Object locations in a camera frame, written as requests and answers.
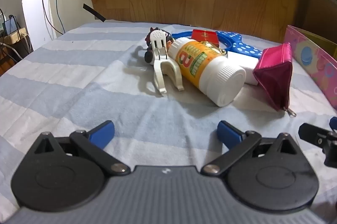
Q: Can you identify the small red box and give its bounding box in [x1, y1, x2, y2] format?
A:
[191, 29, 220, 47]

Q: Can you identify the small white box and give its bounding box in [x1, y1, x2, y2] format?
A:
[226, 51, 260, 86]

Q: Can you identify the striped blue white blanket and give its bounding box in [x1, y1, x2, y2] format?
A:
[0, 20, 337, 224]

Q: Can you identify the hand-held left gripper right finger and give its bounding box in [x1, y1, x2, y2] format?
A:
[201, 120, 299, 176]

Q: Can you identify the gold brown toy figure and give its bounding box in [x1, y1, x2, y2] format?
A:
[203, 41, 227, 56]

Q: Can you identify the dark toy figurine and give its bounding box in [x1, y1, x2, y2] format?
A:
[144, 26, 175, 65]

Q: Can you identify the white bottle with orange label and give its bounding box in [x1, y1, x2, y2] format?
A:
[168, 38, 246, 108]

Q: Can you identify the pink zip pouch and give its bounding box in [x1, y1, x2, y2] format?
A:
[253, 43, 297, 118]

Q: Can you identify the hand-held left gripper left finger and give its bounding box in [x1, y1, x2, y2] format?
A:
[34, 120, 131, 176]

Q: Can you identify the pink tin box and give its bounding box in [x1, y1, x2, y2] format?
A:
[284, 25, 337, 111]

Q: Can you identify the white plastic clip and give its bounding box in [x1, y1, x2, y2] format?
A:
[146, 29, 185, 94]

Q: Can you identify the beige power strip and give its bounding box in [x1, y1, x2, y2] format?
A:
[4, 28, 28, 44]

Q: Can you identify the brown chair back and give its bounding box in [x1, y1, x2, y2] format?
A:
[293, 0, 337, 41]

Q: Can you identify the black tape strip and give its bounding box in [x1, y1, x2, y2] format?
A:
[83, 3, 106, 22]

